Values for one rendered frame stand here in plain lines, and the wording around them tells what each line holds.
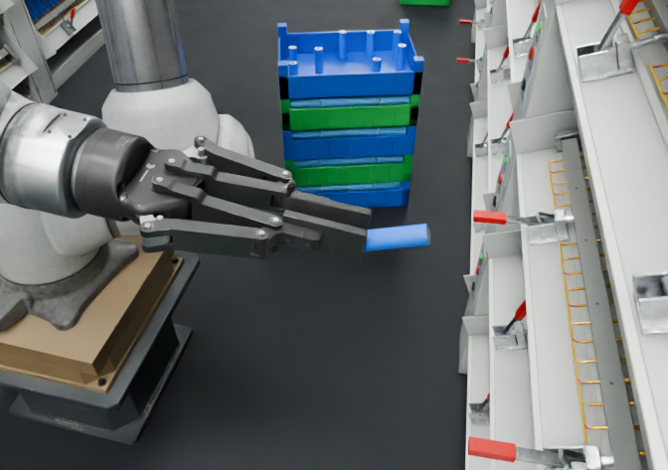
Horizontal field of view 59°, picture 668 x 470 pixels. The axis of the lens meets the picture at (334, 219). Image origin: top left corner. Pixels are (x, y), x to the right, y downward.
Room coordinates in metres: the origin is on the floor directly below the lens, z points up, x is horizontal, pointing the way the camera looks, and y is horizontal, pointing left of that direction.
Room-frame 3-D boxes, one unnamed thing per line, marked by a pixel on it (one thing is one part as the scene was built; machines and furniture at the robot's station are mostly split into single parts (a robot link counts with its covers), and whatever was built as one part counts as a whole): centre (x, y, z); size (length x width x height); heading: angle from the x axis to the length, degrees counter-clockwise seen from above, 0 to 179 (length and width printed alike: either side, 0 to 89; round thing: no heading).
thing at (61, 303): (0.61, 0.44, 0.31); 0.22 x 0.18 x 0.06; 158
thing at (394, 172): (1.19, -0.03, 0.12); 0.30 x 0.20 x 0.08; 94
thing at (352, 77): (1.19, -0.03, 0.36); 0.30 x 0.20 x 0.08; 94
